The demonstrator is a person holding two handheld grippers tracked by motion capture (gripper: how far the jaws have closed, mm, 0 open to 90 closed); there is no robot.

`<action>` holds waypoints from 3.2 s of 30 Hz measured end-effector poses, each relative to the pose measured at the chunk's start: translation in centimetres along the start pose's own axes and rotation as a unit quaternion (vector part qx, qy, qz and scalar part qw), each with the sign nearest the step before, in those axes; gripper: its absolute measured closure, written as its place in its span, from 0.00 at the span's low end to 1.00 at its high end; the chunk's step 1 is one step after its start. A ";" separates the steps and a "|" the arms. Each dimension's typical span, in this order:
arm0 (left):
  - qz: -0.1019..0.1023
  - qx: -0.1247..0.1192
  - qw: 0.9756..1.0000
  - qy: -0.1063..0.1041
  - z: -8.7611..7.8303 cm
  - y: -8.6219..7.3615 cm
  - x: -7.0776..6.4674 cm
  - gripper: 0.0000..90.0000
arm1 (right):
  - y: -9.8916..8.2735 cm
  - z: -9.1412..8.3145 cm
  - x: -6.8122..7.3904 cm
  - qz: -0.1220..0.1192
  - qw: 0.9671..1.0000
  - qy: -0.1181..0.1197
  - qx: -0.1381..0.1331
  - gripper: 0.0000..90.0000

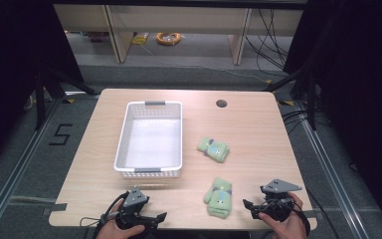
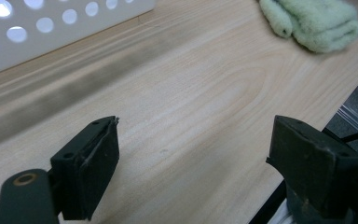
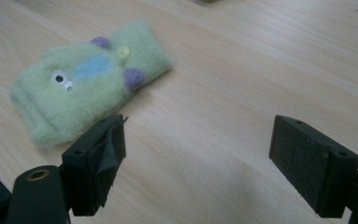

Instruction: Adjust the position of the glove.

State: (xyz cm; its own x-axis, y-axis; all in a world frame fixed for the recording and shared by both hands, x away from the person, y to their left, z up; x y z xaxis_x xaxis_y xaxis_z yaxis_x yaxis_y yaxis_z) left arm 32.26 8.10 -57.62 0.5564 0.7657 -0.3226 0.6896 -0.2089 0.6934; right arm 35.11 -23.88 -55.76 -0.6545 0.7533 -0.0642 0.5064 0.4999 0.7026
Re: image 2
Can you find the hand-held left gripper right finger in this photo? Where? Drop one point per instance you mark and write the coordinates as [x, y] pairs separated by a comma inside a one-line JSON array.
[[310, 168]]

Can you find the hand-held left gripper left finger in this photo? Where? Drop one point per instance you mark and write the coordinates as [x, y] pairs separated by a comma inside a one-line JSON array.
[[90, 174]]

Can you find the light green folded towel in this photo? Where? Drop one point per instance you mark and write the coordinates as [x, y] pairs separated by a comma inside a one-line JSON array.
[[317, 21]]

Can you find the white perforated basket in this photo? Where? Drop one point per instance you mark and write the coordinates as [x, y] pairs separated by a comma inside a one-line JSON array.
[[43, 28]]

